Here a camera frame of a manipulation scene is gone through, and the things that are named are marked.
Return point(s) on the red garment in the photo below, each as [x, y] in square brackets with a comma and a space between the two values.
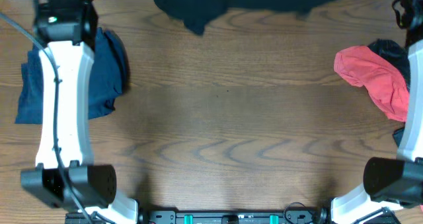
[361, 67]

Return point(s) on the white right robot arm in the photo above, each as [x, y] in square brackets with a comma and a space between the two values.
[390, 185]

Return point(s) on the folded navy blue garment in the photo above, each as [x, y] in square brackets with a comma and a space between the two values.
[108, 80]

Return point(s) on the black patterned garment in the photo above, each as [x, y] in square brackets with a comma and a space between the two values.
[393, 55]

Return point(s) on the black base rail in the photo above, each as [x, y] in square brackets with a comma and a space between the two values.
[293, 214]

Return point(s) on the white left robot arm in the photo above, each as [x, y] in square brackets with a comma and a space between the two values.
[65, 175]

